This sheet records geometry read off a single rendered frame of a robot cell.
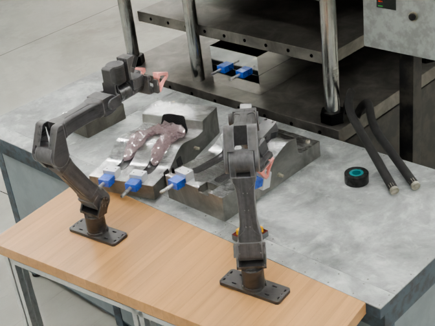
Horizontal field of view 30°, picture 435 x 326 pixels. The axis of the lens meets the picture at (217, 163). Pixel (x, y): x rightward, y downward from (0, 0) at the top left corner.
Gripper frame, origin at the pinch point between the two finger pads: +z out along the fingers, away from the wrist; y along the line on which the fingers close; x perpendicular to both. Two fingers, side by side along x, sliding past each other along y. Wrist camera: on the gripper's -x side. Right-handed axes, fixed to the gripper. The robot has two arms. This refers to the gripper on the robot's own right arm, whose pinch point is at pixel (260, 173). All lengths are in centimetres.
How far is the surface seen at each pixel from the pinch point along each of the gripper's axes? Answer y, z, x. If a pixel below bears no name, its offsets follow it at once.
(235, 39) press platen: 71, 24, -67
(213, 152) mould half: 28.9, 11.6, -6.7
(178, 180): 23.8, 1.9, 13.8
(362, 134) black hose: -8.4, 19.3, -41.3
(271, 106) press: 46, 41, -54
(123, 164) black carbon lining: 55, 11, 13
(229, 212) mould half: 5.6, 9.0, 12.5
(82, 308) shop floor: 92, 94, 45
